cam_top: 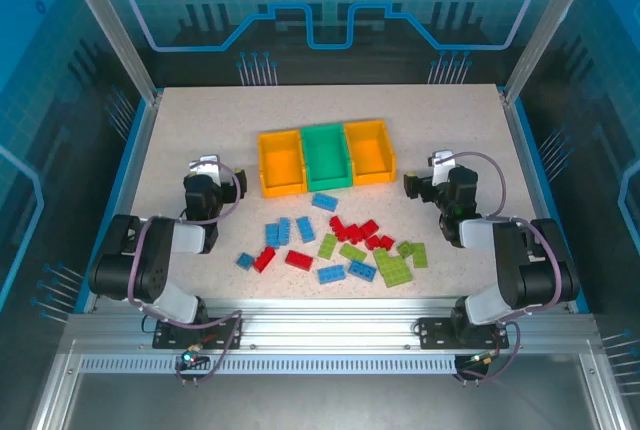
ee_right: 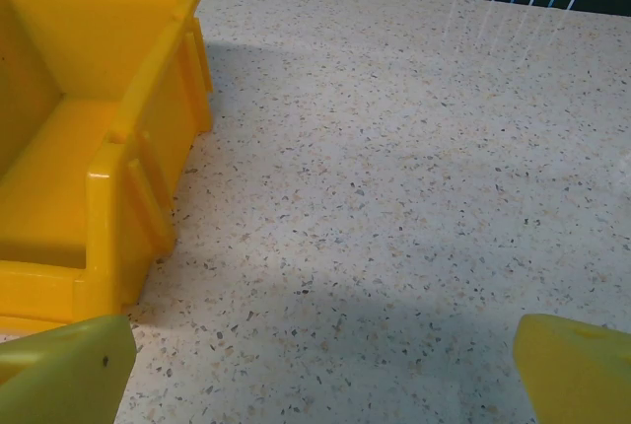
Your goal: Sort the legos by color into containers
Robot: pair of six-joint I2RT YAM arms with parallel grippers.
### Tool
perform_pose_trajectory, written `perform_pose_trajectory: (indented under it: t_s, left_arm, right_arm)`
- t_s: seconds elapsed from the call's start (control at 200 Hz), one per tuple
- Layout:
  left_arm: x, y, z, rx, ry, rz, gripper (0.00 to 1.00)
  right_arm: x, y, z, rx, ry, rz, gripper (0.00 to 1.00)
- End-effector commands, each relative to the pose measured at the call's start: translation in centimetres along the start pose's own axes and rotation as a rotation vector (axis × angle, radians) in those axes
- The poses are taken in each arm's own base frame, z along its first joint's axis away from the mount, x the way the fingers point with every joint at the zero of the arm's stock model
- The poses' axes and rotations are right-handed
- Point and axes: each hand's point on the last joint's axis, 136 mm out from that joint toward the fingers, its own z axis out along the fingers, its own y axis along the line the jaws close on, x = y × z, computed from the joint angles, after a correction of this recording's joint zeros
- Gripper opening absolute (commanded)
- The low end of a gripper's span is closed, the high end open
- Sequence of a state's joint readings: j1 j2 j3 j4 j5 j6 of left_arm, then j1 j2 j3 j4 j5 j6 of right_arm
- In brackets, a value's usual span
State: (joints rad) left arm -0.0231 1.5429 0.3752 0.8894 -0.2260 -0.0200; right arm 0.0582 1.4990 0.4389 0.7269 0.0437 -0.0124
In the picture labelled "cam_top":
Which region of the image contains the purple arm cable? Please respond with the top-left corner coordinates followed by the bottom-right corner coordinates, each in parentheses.
top-left (128, 159), bottom-right (246, 386)
top-left (434, 151), bottom-right (562, 385)

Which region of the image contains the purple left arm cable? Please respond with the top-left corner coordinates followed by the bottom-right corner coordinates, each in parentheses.
top-left (128, 159), bottom-right (246, 386)

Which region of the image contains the aluminium frame post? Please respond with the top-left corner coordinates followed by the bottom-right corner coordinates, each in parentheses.
top-left (502, 0), bottom-right (605, 105)
top-left (53, 0), bottom-right (164, 104)

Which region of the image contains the slotted grey cable duct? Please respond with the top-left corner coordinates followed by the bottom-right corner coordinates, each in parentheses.
top-left (78, 354), bottom-right (459, 376)

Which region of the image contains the blue table edge trim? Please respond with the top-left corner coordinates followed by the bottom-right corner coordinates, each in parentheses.
top-left (73, 98), bottom-right (147, 315)
top-left (513, 98), bottom-right (592, 315)

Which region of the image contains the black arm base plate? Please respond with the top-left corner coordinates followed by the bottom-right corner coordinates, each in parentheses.
top-left (152, 317), bottom-right (245, 351)
top-left (417, 317), bottom-right (510, 350)

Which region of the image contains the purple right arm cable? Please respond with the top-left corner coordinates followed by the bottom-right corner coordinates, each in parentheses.
top-left (434, 151), bottom-right (562, 385)

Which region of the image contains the aluminium frame rail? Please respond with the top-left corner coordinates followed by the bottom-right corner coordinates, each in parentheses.
top-left (64, 298), bottom-right (604, 351)

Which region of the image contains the green plastic bin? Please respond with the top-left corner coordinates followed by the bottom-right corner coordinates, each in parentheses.
top-left (299, 123), bottom-right (355, 193)

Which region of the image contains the orange plastic bin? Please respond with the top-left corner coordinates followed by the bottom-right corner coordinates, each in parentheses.
top-left (257, 129), bottom-right (307, 200)
top-left (342, 119), bottom-right (399, 187)

